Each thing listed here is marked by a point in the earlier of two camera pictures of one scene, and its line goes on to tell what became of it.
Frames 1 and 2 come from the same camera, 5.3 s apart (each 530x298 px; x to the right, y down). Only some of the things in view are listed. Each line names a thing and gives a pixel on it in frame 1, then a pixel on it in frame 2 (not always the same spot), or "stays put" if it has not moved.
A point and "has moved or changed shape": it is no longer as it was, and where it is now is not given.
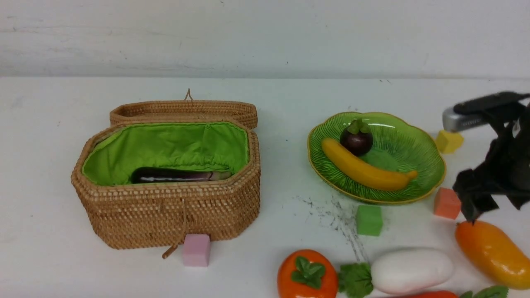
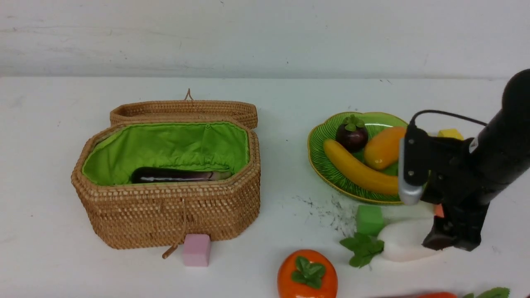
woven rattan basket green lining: x=113 y=155 stays put
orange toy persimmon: x=307 y=273 stays put
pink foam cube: x=196 y=250 stays put
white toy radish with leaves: x=396 y=271 -> x=401 y=242
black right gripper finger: x=519 y=199 -> x=461 y=227
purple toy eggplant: x=152 y=174 stays put
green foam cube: x=369 y=220 stays put
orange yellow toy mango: x=495 y=253 -> x=381 y=152
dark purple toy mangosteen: x=357 y=138 has moved or changed shape
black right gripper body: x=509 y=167 -> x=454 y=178
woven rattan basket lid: x=245 y=113 stays put
